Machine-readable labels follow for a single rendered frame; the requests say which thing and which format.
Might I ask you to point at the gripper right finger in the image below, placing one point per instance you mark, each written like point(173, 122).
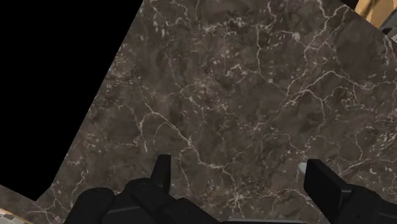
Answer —
point(347, 201)

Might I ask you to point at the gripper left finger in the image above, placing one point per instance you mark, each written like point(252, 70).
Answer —
point(145, 198)

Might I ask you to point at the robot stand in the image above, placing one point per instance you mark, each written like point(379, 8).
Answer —
point(46, 77)

